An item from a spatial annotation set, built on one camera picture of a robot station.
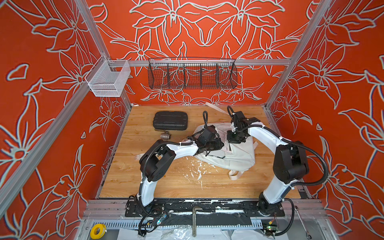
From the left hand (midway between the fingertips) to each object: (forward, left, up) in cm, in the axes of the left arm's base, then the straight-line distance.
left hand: (225, 142), depth 87 cm
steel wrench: (-41, -35, -9) cm, 55 cm away
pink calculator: (+4, +1, +1) cm, 4 cm away
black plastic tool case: (+19, +35, -4) cm, 40 cm away
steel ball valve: (+6, +38, -6) cm, 39 cm away
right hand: (+3, -2, -1) cm, 4 cm away
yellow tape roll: (-45, +61, -9) cm, 77 cm away
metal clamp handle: (-38, +17, -9) cm, 43 cm away
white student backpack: (-5, -8, -7) cm, 12 cm away
